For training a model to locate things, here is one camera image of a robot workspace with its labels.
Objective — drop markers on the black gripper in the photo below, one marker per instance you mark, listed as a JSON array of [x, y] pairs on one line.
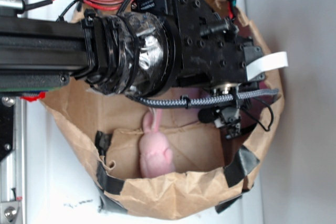
[[205, 50]]

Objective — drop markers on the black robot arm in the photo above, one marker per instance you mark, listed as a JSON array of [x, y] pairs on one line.
[[160, 45]]

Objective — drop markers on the brown paper bag bin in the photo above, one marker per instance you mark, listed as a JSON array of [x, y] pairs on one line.
[[104, 133]]

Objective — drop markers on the pink plush bunny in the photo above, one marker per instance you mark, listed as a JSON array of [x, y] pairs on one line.
[[156, 156]]

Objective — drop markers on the black mounting plate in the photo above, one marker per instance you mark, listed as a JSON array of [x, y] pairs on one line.
[[7, 126]]

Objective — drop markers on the aluminium frame rail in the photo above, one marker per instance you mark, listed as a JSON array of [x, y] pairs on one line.
[[13, 168]]

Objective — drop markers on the silver corner bracket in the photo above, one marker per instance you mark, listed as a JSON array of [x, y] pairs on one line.
[[11, 212]]

